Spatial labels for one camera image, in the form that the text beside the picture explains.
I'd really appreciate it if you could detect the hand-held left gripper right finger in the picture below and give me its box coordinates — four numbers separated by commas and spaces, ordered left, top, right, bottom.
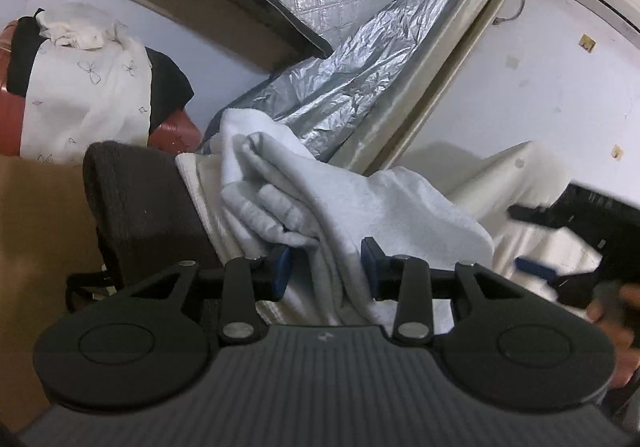
360, 236, 527, 347

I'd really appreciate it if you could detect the silver foil cover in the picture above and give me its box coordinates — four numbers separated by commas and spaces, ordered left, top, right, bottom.
199, 0, 522, 164

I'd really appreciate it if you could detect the white flower print cloth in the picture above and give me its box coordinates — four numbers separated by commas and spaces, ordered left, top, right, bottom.
20, 30, 154, 166

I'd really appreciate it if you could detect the white towel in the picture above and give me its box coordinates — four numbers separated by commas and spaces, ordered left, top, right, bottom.
207, 107, 497, 329

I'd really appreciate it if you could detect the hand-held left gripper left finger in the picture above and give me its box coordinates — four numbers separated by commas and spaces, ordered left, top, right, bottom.
126, 246, 293, 347

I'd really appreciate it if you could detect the white crumpled cloth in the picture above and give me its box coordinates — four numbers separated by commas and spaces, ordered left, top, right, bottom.
34, 2, 128, 51

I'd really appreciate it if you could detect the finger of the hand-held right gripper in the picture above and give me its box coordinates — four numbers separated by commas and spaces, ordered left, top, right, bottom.
508, 204, 569, 229
513, 255, 564, 286

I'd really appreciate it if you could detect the dark brown knit garment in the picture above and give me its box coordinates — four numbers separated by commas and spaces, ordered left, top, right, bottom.
65, 140, 227, 314

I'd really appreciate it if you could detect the person's right hand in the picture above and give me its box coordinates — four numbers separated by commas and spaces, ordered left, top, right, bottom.
587, 284, 640, 389

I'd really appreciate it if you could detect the cream cloth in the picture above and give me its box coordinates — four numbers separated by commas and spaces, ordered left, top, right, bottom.
175, 152, 341, 329

